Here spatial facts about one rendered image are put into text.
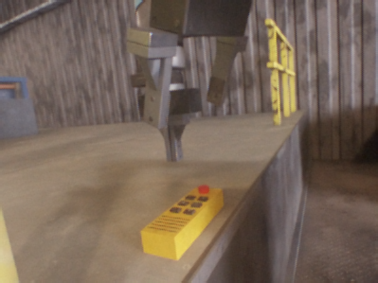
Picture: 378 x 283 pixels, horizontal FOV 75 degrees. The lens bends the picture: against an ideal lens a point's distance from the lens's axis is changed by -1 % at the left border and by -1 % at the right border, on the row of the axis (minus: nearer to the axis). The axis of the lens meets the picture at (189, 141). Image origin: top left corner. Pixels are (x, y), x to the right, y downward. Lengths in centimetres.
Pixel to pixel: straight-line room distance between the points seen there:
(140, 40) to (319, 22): 373
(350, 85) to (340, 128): 56
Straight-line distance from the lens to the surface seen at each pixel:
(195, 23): 27
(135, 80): 48
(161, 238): 48
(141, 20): 54
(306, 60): 386
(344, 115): 386
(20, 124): 516
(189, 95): 49
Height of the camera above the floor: 98
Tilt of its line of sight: 9 degrees down
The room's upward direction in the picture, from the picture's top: 6 degrees counter-clockwise
